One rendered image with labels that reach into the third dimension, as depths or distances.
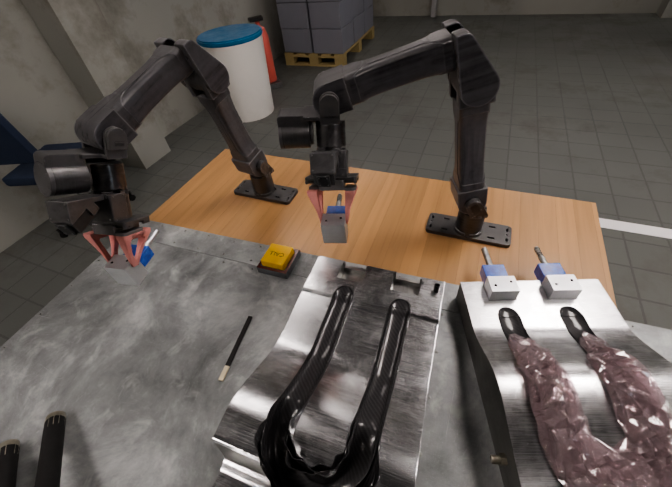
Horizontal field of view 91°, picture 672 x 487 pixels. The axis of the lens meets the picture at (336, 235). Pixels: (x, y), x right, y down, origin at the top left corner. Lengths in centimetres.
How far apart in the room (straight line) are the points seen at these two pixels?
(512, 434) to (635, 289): 162
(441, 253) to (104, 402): 76
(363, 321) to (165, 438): 39
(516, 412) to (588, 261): 46
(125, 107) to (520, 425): 80
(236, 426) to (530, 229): 78
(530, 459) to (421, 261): 43
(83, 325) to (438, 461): 78
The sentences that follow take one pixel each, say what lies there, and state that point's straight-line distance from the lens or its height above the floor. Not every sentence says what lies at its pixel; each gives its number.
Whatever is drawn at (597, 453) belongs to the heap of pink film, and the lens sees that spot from 60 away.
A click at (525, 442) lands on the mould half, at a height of 88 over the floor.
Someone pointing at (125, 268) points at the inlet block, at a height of 95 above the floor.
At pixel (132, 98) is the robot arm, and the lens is 74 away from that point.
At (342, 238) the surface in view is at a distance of 70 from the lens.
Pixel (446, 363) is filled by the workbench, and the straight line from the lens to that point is 69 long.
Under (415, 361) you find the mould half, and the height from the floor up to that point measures 88.
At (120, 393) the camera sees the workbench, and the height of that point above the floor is 80.
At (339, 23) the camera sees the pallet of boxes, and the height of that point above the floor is 47.
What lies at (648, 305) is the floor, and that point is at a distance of 209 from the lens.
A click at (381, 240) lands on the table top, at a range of 86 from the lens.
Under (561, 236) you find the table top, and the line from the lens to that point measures 97.
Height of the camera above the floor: 142
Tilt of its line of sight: 45 degrees down
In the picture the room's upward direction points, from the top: 7 degrees counter-clockwise
